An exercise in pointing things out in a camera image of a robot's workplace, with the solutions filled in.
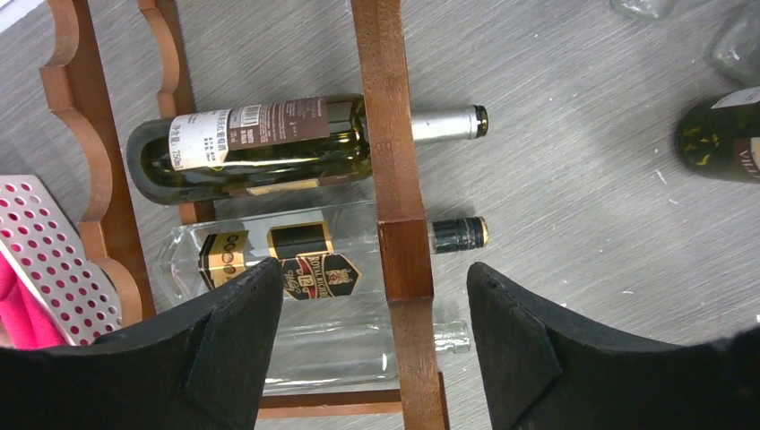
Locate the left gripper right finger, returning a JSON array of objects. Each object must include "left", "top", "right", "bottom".
[{"left": 466, "top": 262, "right": 759, "bottom": 429}]

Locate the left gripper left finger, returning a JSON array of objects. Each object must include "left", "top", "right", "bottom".
[{"left": 1, "top": 258, "right": 283, "bottom": 429}]

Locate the clear tapered glass bottle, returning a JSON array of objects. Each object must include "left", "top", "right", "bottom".
[{"left": 261, "top": 297, "right": 472, "bottom": 398}]

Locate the brown wooden wine rack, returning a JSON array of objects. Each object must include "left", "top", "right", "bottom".
[{"left": 40, "top": 1, "right": 449, "bottom": 429}]

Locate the dark wine bottle cream label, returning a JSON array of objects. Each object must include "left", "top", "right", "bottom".
[{"left": 125, "top": 93, "right": 490, "bottom": 208}]

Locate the dark green wine bottle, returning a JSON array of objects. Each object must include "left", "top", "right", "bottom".
[{"left": 674, "top": 87, "right": 759, "bottom": 184}]

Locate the clear slim glass bottle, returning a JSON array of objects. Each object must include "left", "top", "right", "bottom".
[{"left": 710, "top": 1, "right": 759, "bottom": 86}]

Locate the olive green wine bottle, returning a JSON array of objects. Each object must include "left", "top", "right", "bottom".
[{"left": 609, "top": 0, "right": 709, "bottom": 22}]

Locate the pink cloth in basket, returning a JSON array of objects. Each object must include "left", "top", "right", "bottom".
[{"left": 1, "top": 256, "right": 66, "bottom": 349}]

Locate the white perforated plastic basket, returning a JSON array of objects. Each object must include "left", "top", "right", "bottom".
[{"left": 1, "top": 175, "right": 124, "bottom": 346}]

